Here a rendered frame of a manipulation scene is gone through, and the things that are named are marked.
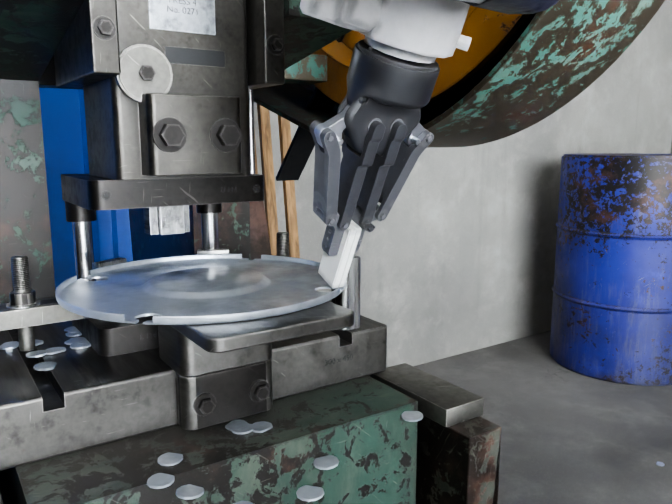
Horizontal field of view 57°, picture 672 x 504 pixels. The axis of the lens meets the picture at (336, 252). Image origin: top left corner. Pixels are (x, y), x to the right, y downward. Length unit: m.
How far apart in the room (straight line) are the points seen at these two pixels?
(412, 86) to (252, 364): 0.32
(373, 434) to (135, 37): 0.47
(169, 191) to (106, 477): 0.29
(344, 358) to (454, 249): 1.98
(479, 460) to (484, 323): 2.22
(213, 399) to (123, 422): 0.09
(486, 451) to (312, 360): 0.21
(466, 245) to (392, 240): 0.42
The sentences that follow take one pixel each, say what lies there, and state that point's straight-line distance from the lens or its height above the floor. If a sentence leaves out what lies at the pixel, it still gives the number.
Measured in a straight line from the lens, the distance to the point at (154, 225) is 0.75.
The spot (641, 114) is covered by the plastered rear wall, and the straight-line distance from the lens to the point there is 3.73.
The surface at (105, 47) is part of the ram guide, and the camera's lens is 0.63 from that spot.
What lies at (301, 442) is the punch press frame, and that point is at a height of 0.64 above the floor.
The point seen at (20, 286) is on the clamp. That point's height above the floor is 0.78.
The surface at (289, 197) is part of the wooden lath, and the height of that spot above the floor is 0.77.
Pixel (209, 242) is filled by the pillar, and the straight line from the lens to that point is 0.85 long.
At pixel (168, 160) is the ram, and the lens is 0.65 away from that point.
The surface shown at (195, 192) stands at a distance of 0.70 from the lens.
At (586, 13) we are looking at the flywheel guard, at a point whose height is 1.06.
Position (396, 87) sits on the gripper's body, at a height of 0.97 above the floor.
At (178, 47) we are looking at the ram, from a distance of 0.69.
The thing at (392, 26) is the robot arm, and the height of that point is 1.02.
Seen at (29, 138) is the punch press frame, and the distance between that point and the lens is 0.91.
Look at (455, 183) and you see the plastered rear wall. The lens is 2.65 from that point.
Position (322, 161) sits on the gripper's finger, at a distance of 0.55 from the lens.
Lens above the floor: 0.93
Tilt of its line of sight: 10 degrees down
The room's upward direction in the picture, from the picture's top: straight up
